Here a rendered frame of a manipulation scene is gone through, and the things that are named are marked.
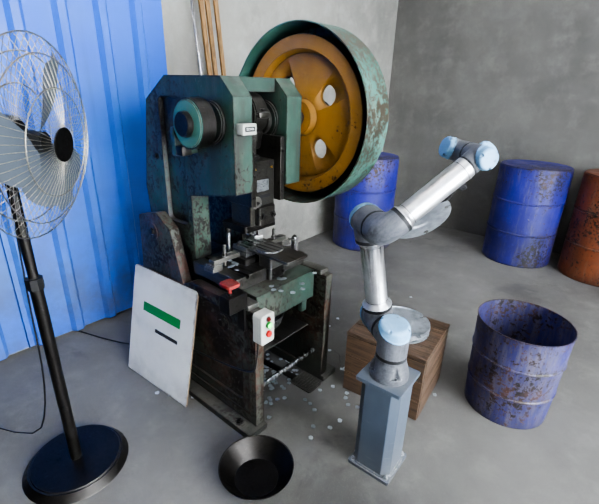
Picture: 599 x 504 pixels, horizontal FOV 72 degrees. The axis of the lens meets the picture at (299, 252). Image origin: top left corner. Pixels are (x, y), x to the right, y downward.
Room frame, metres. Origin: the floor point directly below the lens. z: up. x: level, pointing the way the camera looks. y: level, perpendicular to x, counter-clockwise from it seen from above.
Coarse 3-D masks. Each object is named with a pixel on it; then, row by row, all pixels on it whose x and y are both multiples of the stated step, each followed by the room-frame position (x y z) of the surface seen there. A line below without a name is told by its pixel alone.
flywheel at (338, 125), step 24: (288, 48) 2.12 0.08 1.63; (312, 48) 2.03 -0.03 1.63; (336, 48) 1.94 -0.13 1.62; (264, 72) 2.22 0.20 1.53; (288, 72) 2.16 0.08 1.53; (312, 72) 2.07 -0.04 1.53; (336, 72) 1.98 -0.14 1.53; (312, 96) 2.06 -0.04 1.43; (336, 96) 1.98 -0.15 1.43; (360, 96) 1.85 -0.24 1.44; (312, 120) 2.03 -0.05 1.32; (336, 120) 1.97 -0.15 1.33; (360, 120) 1.85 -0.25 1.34; (312, 144) 2.06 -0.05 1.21; (336, 144) 1.97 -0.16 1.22; (360, 144) 1.86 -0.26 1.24; (312, 168) 2.05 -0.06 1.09; (336, 168) 1.92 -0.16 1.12
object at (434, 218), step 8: (440, 208) 1.74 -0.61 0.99; (448, 208) 1.75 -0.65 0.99; (424, 216) 1.76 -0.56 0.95; (432, 216) 1.77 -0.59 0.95; (440, 216) 1.78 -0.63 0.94; (416, 224) 1.78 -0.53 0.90; (424, 224) 1.79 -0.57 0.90; (432, 224) 1.80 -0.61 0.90; (440, 224) 1.82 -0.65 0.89; (408, 232) 1.80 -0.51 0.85; (416, 232) 1.82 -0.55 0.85
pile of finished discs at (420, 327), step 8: (400, 312) 1.87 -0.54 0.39; (408, 312) 1.87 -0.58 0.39; (416, 312) 1.88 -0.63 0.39; (408, 320) 1.78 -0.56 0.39; (416, 320) 1.80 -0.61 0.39; (424, 320) 1.80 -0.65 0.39; (416, 328) 1.72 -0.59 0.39; (424, 328) 1.72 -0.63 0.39; (416, 336) 1.65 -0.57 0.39; (424, 336) 1.67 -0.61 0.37
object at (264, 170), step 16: (256, 160) 1.77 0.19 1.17; (272, 160) 1.81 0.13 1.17; (256, 176) 1.74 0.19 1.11; (272, 176) 1.81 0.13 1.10; (256, 192) 1.73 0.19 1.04; (272, 192) 1.81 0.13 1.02; (240, 208) 1.75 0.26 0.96; (256, 208) 1.72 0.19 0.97; (272, 208) 1.77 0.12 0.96; (256, 224) 1.72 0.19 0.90
